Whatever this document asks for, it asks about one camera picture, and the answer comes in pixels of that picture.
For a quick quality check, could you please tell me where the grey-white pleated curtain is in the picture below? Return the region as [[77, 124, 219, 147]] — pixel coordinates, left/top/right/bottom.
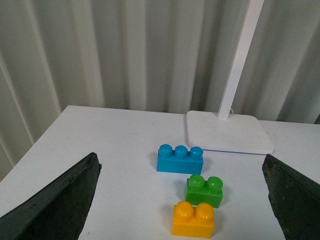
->
[[0, 0, 320, 178]]

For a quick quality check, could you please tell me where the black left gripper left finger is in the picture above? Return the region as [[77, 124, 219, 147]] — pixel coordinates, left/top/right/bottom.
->
[[0, 152, 102, 240]]

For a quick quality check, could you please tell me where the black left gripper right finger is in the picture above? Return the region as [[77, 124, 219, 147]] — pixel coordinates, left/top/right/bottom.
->
[[262, 154, 320, 240]]

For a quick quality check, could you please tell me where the white desk lamp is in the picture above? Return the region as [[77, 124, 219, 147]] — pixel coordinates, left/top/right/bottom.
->
[[186, 0, 274, 155]]

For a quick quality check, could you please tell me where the blue three-stud block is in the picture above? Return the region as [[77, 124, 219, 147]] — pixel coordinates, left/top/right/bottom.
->
[[156, 144, 204, 175]]

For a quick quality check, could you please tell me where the yellow two-stud block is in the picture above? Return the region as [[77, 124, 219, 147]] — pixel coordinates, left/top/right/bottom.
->
[[171, 201, 215, 239]]

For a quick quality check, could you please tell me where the green two-stud block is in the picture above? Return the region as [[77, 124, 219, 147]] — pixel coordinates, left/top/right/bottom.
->
[[184, 174, 224, 209]]

